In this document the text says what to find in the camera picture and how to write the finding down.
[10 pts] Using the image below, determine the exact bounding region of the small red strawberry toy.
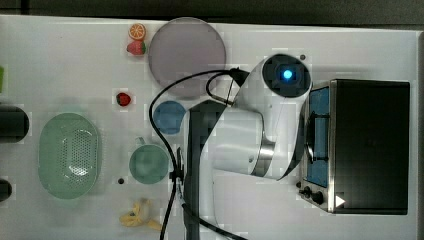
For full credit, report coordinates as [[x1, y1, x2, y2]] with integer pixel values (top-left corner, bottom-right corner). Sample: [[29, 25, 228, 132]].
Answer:
[[116, 92, 131, 107]]

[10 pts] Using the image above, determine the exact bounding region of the blue small bowl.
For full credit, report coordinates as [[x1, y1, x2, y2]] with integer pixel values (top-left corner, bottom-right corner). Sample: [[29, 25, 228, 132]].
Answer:
[[153, 101, 186, 135]]

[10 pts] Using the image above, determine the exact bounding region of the pink plush strawberry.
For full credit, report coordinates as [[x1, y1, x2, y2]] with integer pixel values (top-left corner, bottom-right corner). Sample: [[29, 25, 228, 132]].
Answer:
[[126, 41, 146, 56]]

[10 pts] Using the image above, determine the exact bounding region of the grey round plate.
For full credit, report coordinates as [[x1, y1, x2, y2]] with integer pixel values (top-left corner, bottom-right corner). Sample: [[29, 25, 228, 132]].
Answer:
[[148, 17, 226, 87]]

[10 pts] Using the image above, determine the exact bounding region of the silver toaster oven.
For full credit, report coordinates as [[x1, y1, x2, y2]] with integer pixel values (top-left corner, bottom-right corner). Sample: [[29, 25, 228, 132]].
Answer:
[[297, 79, 410, 215]]

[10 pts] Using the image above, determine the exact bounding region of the dark grey cup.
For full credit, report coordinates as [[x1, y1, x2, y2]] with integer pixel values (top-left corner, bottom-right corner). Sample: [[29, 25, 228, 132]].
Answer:
[[0, 179, 13, 202]]

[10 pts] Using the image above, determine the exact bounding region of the green colander basket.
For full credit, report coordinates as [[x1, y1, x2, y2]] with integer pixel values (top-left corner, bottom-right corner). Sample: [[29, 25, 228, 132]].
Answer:
[[38, 113, 99, 200]]

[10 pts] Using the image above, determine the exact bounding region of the plush peeled banana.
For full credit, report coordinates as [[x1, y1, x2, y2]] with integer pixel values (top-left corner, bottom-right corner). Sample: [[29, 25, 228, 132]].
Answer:
[[119, 199, 162, 231]]

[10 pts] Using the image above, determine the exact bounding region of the black pot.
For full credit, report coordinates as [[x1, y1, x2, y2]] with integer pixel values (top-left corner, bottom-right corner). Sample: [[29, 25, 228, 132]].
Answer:
[[0, 105, 30, 143]]

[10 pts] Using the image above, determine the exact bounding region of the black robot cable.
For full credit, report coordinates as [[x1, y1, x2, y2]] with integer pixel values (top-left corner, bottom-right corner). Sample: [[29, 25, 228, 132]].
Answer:
[[148, 67, 249, 240]]

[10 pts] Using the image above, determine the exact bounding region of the green mug cup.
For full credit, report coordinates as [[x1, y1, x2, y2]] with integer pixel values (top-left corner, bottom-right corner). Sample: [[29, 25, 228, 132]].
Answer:
[[129, 137, 169, 185]]

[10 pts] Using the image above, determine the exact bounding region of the orange slice toy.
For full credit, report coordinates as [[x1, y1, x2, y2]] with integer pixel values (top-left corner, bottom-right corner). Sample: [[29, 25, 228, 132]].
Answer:
[[128, 23, 146, 41]]

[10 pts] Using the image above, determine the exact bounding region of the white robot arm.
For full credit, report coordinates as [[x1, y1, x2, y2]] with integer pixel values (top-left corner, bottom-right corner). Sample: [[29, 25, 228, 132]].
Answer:
[[183, 54, 312, 240]]

